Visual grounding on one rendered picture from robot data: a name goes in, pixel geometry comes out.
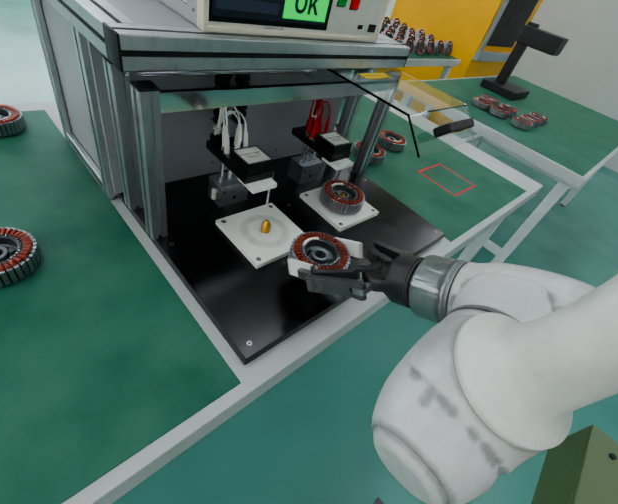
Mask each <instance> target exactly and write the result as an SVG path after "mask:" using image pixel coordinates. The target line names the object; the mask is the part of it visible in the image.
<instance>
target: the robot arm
mask: <svg viewBox="0 0 618 504"><path fill-rule="evenodd" d="M335 238H337V239H338V240H339V241H341V242H342V243H343V244H344V245H345V246H346V247H347V249H348V251H349V253H350V254H349V255H350V256H353V257H356V258H360V259H362V258H364V254H365V260H369V261H370V262H371V264H370V265H367V266H355V267H354V268H353V269H318V266H316V265H313V264H309V263H306V262H303V261H299V260H296V259H292V258H288V259H287V263H288V269H289V274H291V275H293V276H296V277H298V278H300V279H303V280H306V284H307V291H308V292H315V293H323V294H330V295H338V296H345V297H352V298H354V299H357V300H360V301H365V300H366V299H367V296H366V294H367V293H369V292H370V291H374V292H383V293H384V294H385V295H386V296H387V297H388V299H389V300H390V301H391V302H393V303H396V304H399V305H401V306H404V307H407V308H410V309H411V310H412V312H413V313H414V314H415V315H416V316H418V317H421V318H424V319H427V320H430V321H432V322H435V323H438V324H436V325H435V326H433V327H432V328H431V329H430V330H429V331H428V332H427V333H426V334H425V335H424V336H423V337H422V338H421V339H420V340H419V341H418V342H417V343H416V344H415V345H414V346H413V347H412V348H411V349H410V350H409V351H408V353H407V354H406V355H405V356H404V357H403V359H402V360H401V361H400V362H399V363H398V365H397V366H396V367H395V368H394V370H393V371H392V373H391V374H390V375H389V377H388V378H387V380H386V381H385V383H384V385H383V387H382V389H381V392H380V394H379V396H378V399H377V402H376V405H375V408H374V412H373V416H372V422H371V426H372V432H373V439H374V446H375V449H376V451H377V453H378V455H379V457H380V459H381V460H382V462H383V464H384V465H385V466H386V468H387V469H388V470H389V471H390V473H391V474H392V475H393V476H394V477H395V478H396V480H397V481H398V482H399V483H400V484H401V485H402V486H403V487H404V488H405V489H406V490H408V491H409V492H410V493H411V494H412V495H414V496H415V497H416V498H418V499H419V500H421V501H423V502H425V503H427V504H465V503H468V502H470V501H472V500H474V499H475V498H477V497H479V496H480V495H482V494H483V493H485V492H486V491H488V490H489V489H490V488H491V487H492V485H493V484H494V483H495V481H496V480H497V478H498V477H499V476H500V474H501V473H505V474H509V473H511V472H512V471H513V470H514V469H515V468H517V467H518V466H519V465H521V464H522V463H523V462H525V461H527V460H528V459H530V458H531V457H533V456H535V455H537V454H539V453H541V452H543V451H544V450H546V449H551V448H554V447H556V446H558V445H559V444H561V443H562V442H563V441H564V440H565V438H566V437H567V435H568V433H569V431H570V428H571V425H572V419H573V411H575V410H577V409H579V408H582V407H584V406H587V405H589V404H592V403H595V402H597V401H600V400H603V399H605V398H608V397H610V396H613V395H615V394H618V274H617V275H615V276H614V277H612V278H611V279H609V280H608V281H606V282H605V283H603V284H602V285H600V286H599V287H597V288H596V287H594V286H592V285H590V284H587V283H585V282H582V281H579V280H576V279H573V278H570V277H567V276H564V275H561V274H558V273H554V272H550V271H546V270H541V269H537V268H532V267H527V266H521V265H515V264H508V263H499V262H490V263H474V262H468V261H466V260H458V259H453V258H448V257H443V256H438V255H429V256H426V257H425V258H423V257H418V256H414V255H413V253H411V252H406V251H402V250H399V249H397V248H395V247H393V246H390V245H388V244H386V243H384V242H381V241H379V240H374V241H373V243H372V244H371V243H368V242H367V243H364V244H363V243H361V242H356V241H352V240H347V239H343V238H338V237H335ZM346 247H345V248H346ZM359 272H362V279H363V281H364V282H362V280H361V279H360V274H359Z"/></svg>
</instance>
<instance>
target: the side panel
mask: <svg viewBox="0 0 618 504"><path fill-rule="evenodd" d="M30 4H31V8H32V12H33V16H34V20H35V23H36V27H37V31H38V35H39V39H40V43H41V47H42V51H43V54H44V58H45V62H46V66H47V70H48V74H49V78H50V81H51V85H52V89H53V93H54V97H55V101H56V105H57V108H58V112H59V116H60V120H61V124H62V128H63V132H64V135H65V139H66V140H67V141H68V143H69V144H70V146H71V147H72V148H73V150H74V151H75V153H76V154H77V155H78V157H79V158H80V159H81V161H82V162H83V164H84V165H85V166H86V168H87V169H88V171H89V172H90V173H91V175H92V176H93V178H94V179H95V180H96V182H97V183H98V184H99V186H100V187H101V189H102V190H103V191H104V193H105V194H106V195H107V197H108V198H109V200H114V199H115V197H117V196H118V198H121V193H122V192H120V193H116V194H115V193H114V191H113V186H112V181H111V175H110V170H109V164H108V158H107V153H106V147H105V142H104V136H103V130H102V125H101V119H100V113H99V108H98V102H97V97H96V91H95V85H94V80H93V74H92V69H91V63H90V57H89V52H88V46H87V41H86V38H85V37H84V36H83V35H82V34H81V33H80V32H79V31H78V30H77V29H76V28H75V27H74V26H73V25H72V24H71V23H70V22H69V21H68V20H66V19H65V18H64V17H63V16H62V15H61V14H60V13H59V12H58V11H57V10H56V9H55V8H54V7H53V6H52V5H51V4H50V3H49V2H48V1H46V0H30Z"/></svg>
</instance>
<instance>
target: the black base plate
mask: <svg viewBox="0 0 618 504"><path fill-rule="evenodd" d="M296 156H301V154H297V155H292V156H288V157H283V158H279V159H274V165H273V170H274V177H273V180H274V181H275V182H276V183H277V187H276V188H273V189H271V192H270V198H269V203H272V204H274V205H275V206H276V207H277V208H278V209H279V210H280V211H281V212H282V213H283V214H284V215H285V216H287V217H288V218H289V219H290V220H291V221H292V222H293V223H294V224H295V225H296V226H297V227H298V228H300V229H301V230H302V231H303V232H304V233H305V232H307V233H308V232H313V231H314V232H321V233H326V235H327V234H329V235H331V236H333V237H338V238H343V239H347V240H352V241H356V242H361V243H363V244H364V243H367V242H368V243H371V244H372V243H373V241H374V240H379V241H381V242H384V243H386V244H388V245H390V246H393V247H395V248H397V249H399V250H402V251H406V252H411V253H413V255H414V256H417V255H418V254H420V253H422V252H423V251H425V250H426V249H428V248H429V247H431V246H432V245H434V244H436V243H437V242H439V241H440V240H442V238H443V237H444V235H445V234H444V233H443V232H442V231H440V230H439V229H437V228H436V227H435V226H433V225H432V224H431V223H429V222H428V221H426V220H425V219H424V218H422V217H421V216H420V215H418V214H417V213H415V212H414V211H413V210H411V209H410V208H409V207H407V206H406V205H404V204H403V203H402V202H400V201H399V200H398V199H396V198H395V197H393V196H392V195H391V194H389V193H388V192H387V191H385V190H384V189H382V188H381V187H380V186H378V185H377V184H376V183H374V182H373V181H371V180H370V179H369V178H367V177H366V176H365V175H363V174H361V175H359V176H358V175H356V172H354V173H353V172H352V171H351V170H352V166H351V167H347V168H344V169H342V170H341V173H340V176H339V179H338V180H343V181H346V182H347V181H348V182H349V183H352V184H354V185H355V186H357V187H358V188H360V189H361V190H362V191H363V193H364V195H365V201H366V202H367V203H368V204H370V205H371V206H372V207H373V208H375V209H376V210H377V211H379V213H378V215H377V216H374V217H372V218H370V219H368V220H365V221H363V222H361V223H359V224H356V225H354V226H352V227H350V228H347V229H345V230H343V231H341V232H339V231H338V230H337V229H336V228H334V227H333V226H332V225H331V224H330V223H329V222H327V221H326V220H325V219H324V218H323V217H322V216H320V215H319V214H318V213H317V212H316V211H315V210H314V209H312V208H311V207H310V206H309V205H308V204H307V203H305V202H304V201H303V200H302V199H301V198H300V194H301V193H304V192H307V191H310V190H313V189H317V188H320V187H323V184H324V183H325V182H326V181H330V180H335V179H336V176H337V173H338V170H335V169H334V168H332V167H331V166H330V165H328V164H327V163H326V162H324V161H323V160H322V156H321V155H319V154H318V153H317V154H316V157H317V158H318V159H320V160H321V161H322V162H323V164H322V168H321V171H320V175H319V178H318V179H316V180H312V181H309V182H306V183H302V184H298V183H296V182H295V181H294V180H293V179H292V178H290V177H289V176H288V175H287V174H288V170H289V165H290V161H291V158H292V157H296ZM215 174H219V172H214V173H210V174H205V175H200V176H196V177H191V178H187V179H182V180H177V181H173V182H168V183H165V195H166V213H167V230H168V236H165V237H162V236H161V235H159V236H158V237H159V239H155V240H152V238H151V237H150V234H148V233H147V232H146V224H145V215H144V207H143V208H140V207H139V206H137V207H136V209H135V210H130V209H129V208H128V205H126V204H125V200H124V194H123V192H122V193H121V199H122V202H123V203H124V205H125V206H126V207H127V209H128V210H129V211H130V213H131V214H132V215H133V217H134V218H135V219H136V221H137V222H138V223H139V225H140V226H141V227H142V229H143V230H144V231H145V233H146V234H147V235H148V237H149V238H150V239H151V241H152V242H153V243H154V245H155V246H156V247H157V249H158V250H159V251H160V253H161V254H162V256H163V257H164V258H165V260H166V261H167V262H168V264H169V265H170V266H171V268H172V269H173V270H174V272H175V273H176V274H177V276H178V277H179V278H180V280H181V281H182V282H183V284H184V285H185V286H186V288H187V289H188V290H189V292H190V293H191V294H192V296H193V297H194V298H195V300H196V301H197V302H198V304H199V305H200V306H201V308H202V309H203V310H204V312H205V313H206V315H207V316H208V317H209V319H210V320H211V321H212V323H213V324H214V325H215V327H216V328H217V329H218V331H219V332H220V333H221V335H222V336H223V337H224V339H225V340H226V341H227V343H228V344H229V345H230V347H231V348H232V349H233V351H234V352H235V353H236V355H237V356H238V357H239V359H240V360H241V361H242V363H243V364H244V365H247V364H248V363H250V362H251V361H253V360H254V359H256V358H257V357H259V356H261V355H262V354H264V353H265V352H267V351H268V350H270V349H272V348H273V347H275V346H276V345H278V344H279V343H281V342H282V341H284V340H286V339H287V338H289V337H290V336H292V335H293V334H295V333H297V332H298V331H300V330H301V329H303V328H304V327H306V326H307V325H309V324H311V323H312V322H314V321H315V320H317V319H318V318H320V317H322V316H323V315H325V314H326V313H328V312H329V311H331V310H332V309H334V308H336V307H337V306H339V305H340V304H342V303H343V302H345V301H347V300H348V299H350V298H351V297H345V296H338V295H330V294H323V293H315V292H308V291H307V284H306V280H303V279H300V278H298V277H296V276H293V275H291V274H289V269H288V263H287V259H288V255H287V256H285V257H283V258H280V259H278V260H276V261H274V262H271V263H269V264H267V265H265V266H262V267H260V268H258V269H256V268H255V267H254V266H253V265H252V264H251V262H250V261H249V260H248V259H247V258H246V257H245V256H244V255H243V254H242V253H241V251H240V250H239V249H238V248H237V247H236V246H235V245H234V244H233V243H232V242H231V241H230V239H229V238H228V237H227V236H226V235H225V234H224V233H223V232H222V231H221V230H220V228H219V227H218V226H217V225H216V220H218V219H221V218H224V217H227V216H230V215H234V214H237V213H240V212H243V211H246V210H250V209H253V208H256V207H259V206H262V205H265V200H266V195H267V190H266V191H262V192H258V193H255V194H252V193H251V192H250V191H249V190H248V194H247V200H244V201H240V202H237V203H233V204H230V205H226V206H223V207H219V206H218V205H217V204H216V203H215V202H214V201H212V199H211V198H210V197H209V196H208V187H209V176H211V175H215ZM269 203H268V204H269ZM331 236H330V237H331Z"/></svg>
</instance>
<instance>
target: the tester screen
mask: <svg viewBox="0 0 618 504"><path fill-rule="evenodd" d="M255 1H262V2H270V3H277V4H280V5H279V12H278V15H273V14H264V13H255V12H246V11H237V10H228V9H218V8H216V0H212V15H214V16H225V17H235V18H246V19H257V20H267V21H278V22H288V23H299V24H310V25H320V26H325V23H324V22H314V21H304V20H295V19H285V18H282V17H283V11H284V4H285V0H255Z"/></svg>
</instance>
